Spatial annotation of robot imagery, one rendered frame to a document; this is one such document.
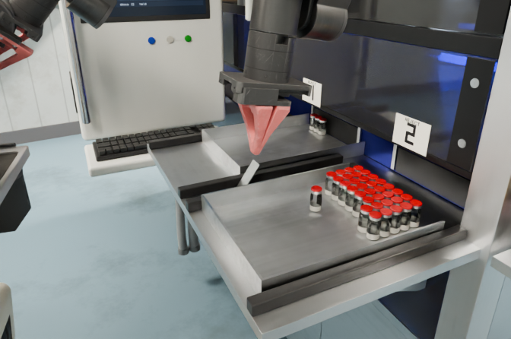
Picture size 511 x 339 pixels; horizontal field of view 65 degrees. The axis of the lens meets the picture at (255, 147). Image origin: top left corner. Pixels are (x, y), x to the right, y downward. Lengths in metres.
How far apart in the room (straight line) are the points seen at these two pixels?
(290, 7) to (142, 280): 1.71
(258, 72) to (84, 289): 1.71
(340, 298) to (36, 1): 0.65
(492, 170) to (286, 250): 0.34
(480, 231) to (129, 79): 1.07
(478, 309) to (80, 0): 0.86
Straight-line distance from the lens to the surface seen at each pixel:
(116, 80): 1.37
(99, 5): 0.77
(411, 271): 0.68
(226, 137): 1.12
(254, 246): 0.68
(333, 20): 0.53
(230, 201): 0.79
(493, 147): 0.71
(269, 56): 0.47
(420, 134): 0.79
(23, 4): 0.77
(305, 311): 0.58
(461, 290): 0.83
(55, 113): 3.93
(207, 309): 1.84
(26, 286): 2.20
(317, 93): 1.03
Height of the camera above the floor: 1.28
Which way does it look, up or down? 22 degrees down
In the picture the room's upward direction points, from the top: straight up
